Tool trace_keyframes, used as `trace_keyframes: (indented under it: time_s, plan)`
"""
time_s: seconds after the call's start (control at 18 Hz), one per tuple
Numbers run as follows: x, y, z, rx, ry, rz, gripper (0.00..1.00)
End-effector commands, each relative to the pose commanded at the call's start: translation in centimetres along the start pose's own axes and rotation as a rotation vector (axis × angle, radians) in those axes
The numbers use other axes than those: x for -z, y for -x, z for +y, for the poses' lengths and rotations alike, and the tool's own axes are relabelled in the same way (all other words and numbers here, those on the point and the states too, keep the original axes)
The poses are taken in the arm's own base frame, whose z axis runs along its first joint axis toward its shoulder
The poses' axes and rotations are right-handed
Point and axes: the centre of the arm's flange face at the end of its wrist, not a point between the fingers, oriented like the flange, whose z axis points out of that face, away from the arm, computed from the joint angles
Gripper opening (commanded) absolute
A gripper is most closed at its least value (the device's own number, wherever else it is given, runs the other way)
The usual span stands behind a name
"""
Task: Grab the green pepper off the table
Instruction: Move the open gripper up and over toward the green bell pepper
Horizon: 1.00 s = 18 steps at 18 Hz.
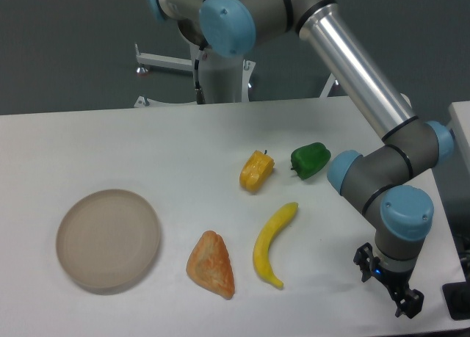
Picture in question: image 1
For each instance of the yellow bell pepper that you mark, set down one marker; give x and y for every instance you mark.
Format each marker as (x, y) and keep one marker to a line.
(257, 169)

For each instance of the black device at table edge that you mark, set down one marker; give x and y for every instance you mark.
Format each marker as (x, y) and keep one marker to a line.
(456, 296)

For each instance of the beige round plate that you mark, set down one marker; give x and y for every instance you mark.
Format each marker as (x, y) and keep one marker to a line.
(108, 241)

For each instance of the white side table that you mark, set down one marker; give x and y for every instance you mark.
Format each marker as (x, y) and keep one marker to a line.
(456, 133)

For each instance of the green bell pepper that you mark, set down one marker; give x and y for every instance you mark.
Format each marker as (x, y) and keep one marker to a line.
(309, 159)

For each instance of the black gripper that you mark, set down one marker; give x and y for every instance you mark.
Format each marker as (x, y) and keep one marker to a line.
(394, 275)

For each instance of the yellow banana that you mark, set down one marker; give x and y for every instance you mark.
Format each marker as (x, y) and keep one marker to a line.
(261, 250)

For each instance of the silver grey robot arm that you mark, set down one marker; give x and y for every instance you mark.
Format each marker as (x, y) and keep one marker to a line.
(375, 185)

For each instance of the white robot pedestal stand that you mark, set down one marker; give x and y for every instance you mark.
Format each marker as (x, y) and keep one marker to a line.
(281, 69)

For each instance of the orange pastry turnover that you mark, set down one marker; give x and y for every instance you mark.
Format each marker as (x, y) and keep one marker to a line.
(209, 265)

